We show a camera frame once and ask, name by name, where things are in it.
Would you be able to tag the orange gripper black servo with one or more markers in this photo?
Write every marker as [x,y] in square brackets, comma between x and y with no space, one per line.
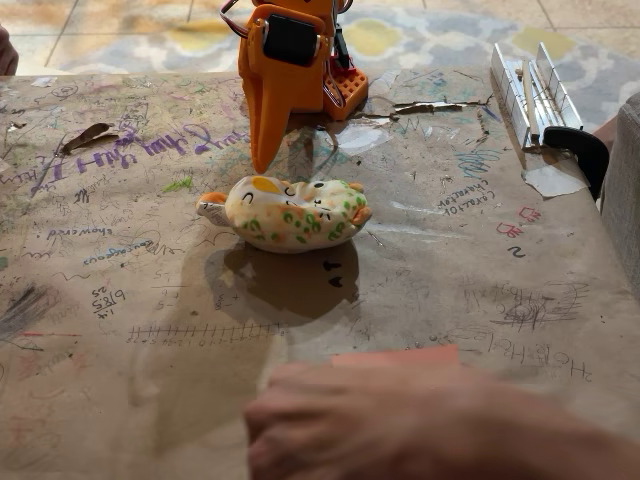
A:
[287,80]

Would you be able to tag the white spotted plush toy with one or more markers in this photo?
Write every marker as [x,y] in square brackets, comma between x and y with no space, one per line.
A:
[295,220]

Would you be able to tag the pink sticky note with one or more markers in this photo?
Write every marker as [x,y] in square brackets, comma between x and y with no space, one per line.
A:
[400,356]

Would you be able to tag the person's forearm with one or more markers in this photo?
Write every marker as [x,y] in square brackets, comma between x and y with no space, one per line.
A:
[565,445]

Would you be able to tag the person's hand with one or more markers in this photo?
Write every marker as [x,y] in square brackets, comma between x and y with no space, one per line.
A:
[360,425]

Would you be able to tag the clear tape patch near base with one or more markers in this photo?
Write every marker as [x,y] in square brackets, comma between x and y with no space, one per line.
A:
[357,137]

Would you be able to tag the grey yellow patterned rug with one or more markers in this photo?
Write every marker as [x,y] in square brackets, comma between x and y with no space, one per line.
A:
[430,40]

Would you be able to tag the aluminium miter box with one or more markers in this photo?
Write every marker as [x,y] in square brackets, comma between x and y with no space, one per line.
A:
[515,100]

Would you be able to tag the brown scribbled paper table cover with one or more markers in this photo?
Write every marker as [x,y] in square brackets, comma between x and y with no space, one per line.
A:
[450,300]

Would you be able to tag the thin wooden dowel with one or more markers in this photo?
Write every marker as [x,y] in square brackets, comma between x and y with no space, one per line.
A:
[529,100]

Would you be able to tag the clear tape scrap near clamp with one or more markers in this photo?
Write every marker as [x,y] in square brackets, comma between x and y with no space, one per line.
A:
[555,180]

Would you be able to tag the black clamp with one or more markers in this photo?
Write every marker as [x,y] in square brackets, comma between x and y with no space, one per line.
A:
[585,147]

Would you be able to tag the grey fabric sofa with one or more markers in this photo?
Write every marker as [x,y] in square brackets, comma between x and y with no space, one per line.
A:
[622,200]

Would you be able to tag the orange waffle grid base plate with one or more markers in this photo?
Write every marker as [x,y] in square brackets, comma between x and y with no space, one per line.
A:
[352,90]

